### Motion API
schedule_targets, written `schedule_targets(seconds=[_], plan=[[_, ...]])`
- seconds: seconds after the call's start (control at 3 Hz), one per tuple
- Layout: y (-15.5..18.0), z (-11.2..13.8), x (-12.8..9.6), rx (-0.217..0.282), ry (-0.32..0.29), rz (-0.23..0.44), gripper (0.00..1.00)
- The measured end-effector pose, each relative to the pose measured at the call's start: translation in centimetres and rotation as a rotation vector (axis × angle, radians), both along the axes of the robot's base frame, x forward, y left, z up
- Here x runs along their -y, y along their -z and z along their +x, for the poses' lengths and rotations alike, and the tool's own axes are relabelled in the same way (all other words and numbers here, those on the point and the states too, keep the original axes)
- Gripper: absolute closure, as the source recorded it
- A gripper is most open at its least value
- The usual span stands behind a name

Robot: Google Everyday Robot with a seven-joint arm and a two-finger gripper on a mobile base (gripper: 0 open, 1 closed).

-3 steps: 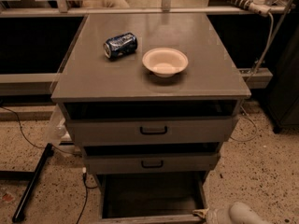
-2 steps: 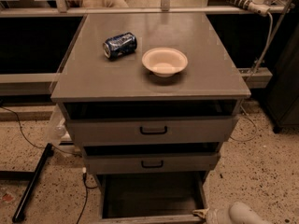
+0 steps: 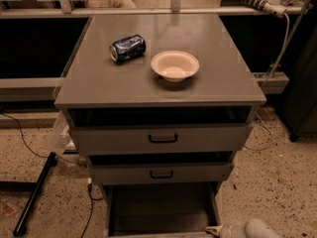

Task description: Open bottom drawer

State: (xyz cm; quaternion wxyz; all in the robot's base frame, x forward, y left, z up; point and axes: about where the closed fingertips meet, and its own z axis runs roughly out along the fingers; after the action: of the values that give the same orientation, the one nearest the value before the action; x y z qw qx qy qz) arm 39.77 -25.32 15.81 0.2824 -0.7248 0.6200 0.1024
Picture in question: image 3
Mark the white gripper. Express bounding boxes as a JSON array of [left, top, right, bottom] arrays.
[[205, 225, 247, 238]]

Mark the grey bottom drawer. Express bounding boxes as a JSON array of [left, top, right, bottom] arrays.
[[104, 182, 220, 238]]

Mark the grey drawer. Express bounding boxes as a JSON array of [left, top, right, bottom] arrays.
[[88, 152, 233, 185], [68, 106, 254, 154], [104, 182, 220, 238]]

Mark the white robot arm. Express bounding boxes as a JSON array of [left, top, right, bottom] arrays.
[[205, 218, 281, 238]]

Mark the grey middle drawer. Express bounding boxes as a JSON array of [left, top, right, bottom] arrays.
[[88, 152, 233, 185]]

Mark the grey drawer cabinet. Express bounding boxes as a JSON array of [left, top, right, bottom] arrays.
[[53, 13, 267, 216]]

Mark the grey top drawer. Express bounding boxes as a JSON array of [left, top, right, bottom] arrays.
[[68, 106, 254, 154]]

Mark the dark grey cabinet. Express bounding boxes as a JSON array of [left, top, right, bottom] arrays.
[[279, 29, 317, 142]]

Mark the white paper bowl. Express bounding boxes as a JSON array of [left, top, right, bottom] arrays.
[[151, 51, 200, 82]]

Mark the clear plastic bag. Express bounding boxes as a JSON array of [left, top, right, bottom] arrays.
[[48, 111, 76, 153]]

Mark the black floor bar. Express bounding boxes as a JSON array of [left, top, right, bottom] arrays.
[[13, 152, 57, 237]]

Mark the blue soda can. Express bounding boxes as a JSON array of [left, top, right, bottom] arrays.
[[109, 35, 146, 62]]

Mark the white power strip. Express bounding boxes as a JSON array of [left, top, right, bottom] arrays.
[[240, 0, 286, 18]]

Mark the white cable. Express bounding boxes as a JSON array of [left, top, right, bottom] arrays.
[[242, 111, 274, 152]]

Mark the black floor cable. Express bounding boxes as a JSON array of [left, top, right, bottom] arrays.
[[0, 111, 78, 166]]

